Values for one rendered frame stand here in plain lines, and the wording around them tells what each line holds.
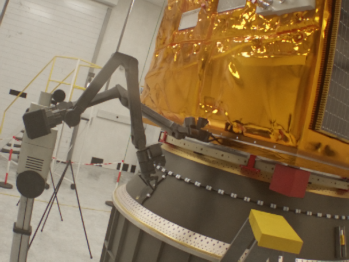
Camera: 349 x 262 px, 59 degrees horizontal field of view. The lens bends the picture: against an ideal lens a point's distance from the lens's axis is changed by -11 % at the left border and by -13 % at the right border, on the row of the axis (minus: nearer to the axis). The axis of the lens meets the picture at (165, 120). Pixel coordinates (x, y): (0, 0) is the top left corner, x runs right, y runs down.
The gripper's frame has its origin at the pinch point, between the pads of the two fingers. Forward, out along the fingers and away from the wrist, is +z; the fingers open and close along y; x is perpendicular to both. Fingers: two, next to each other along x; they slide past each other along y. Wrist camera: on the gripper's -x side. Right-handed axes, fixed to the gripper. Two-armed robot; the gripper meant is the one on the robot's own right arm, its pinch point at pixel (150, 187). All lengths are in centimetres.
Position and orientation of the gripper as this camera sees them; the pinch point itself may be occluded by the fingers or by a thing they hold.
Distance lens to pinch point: 178.5
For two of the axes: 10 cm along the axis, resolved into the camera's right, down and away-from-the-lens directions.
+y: -3.6, -0.9, 9.3
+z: 2.3, 9.6, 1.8
